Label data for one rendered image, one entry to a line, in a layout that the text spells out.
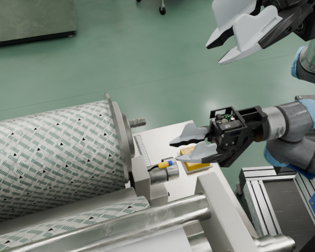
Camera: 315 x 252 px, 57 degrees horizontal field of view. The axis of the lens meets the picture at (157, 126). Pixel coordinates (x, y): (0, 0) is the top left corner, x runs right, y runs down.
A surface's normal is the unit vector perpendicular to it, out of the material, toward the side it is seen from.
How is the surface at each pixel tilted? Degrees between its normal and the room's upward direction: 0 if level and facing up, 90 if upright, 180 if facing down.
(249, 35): 86
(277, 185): 0
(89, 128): 23
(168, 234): 0
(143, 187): 90
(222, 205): 0
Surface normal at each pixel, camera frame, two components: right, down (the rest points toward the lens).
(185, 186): 0.00, -0.70
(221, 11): 0.18, 0.71
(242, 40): 0.38, 0.61
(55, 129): 0.07, -0.51
